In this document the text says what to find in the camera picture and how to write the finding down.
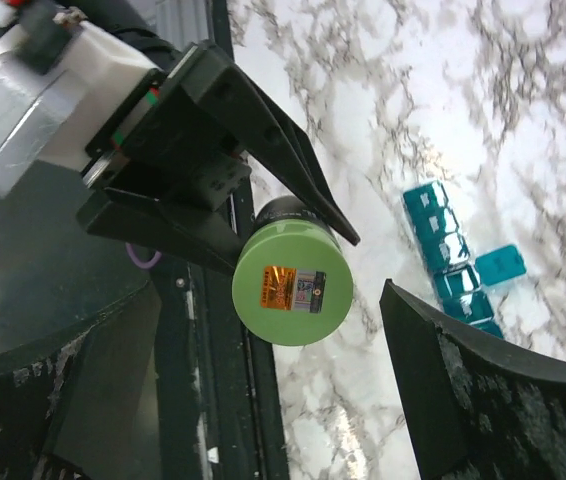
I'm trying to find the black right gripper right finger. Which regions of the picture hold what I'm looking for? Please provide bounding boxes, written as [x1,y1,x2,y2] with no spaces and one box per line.
[380,281,566,479]

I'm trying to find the green pill bottle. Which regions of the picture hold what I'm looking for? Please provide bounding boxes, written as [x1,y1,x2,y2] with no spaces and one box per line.
[232,195,354,346]

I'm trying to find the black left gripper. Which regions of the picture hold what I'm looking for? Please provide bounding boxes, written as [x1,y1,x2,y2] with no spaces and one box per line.
[77,42,360,275]

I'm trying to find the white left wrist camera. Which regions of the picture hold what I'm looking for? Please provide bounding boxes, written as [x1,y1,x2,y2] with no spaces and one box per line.
[0,21,156,198]

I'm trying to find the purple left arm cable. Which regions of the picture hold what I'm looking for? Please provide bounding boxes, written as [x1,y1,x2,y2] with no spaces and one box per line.
[125,242,163,270]

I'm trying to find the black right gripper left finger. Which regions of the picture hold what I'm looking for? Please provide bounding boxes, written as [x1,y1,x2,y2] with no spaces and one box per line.
[0,283,161,479]

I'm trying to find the teal weekly pill organizer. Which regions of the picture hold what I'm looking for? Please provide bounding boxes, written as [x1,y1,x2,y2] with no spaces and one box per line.
[402,180,527,339]

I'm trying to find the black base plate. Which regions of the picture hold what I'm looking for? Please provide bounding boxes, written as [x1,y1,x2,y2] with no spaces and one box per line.
[152,0,292,480]

